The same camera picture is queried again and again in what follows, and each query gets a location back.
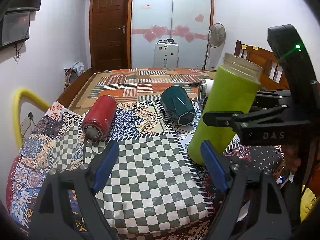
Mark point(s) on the brown wooden door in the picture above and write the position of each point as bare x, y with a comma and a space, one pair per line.
107, 34

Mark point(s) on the white thermos bottle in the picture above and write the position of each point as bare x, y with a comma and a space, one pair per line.
204, 89

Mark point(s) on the frosted sliding wardrobe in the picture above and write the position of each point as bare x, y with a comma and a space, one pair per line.
187, 22

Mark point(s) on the white standing fan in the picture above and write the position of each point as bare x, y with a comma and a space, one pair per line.
215, 45

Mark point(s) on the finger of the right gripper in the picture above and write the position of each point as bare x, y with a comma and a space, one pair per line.
271, 98
226, 119

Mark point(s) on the clothes pile on bedframe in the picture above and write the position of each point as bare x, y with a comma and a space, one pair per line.
72, 73

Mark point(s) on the wooden bed headboard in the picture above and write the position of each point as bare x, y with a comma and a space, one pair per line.
272, 77

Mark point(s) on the lime green bottle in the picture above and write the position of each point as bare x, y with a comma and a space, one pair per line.
235, 86

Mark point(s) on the white box appliance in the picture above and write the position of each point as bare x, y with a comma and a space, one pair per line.
166, 54

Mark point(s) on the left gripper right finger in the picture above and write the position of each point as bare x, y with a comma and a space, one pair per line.
267, 217

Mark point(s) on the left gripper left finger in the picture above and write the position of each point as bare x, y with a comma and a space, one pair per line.
53, 217

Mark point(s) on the red thermos bottle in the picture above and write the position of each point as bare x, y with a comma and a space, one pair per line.
97, 121

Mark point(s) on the grey wall panel screen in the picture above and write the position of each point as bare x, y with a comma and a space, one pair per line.
14, 28

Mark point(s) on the striped patchwork bed mat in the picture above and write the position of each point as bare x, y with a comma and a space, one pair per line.
137, 85

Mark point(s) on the yellow foam tube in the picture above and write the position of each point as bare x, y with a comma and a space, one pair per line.
20, 98

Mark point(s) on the dark green faceted cup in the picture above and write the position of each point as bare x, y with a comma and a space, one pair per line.
178, 106

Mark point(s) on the patchwork patterned cloth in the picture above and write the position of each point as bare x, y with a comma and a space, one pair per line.
154, 191

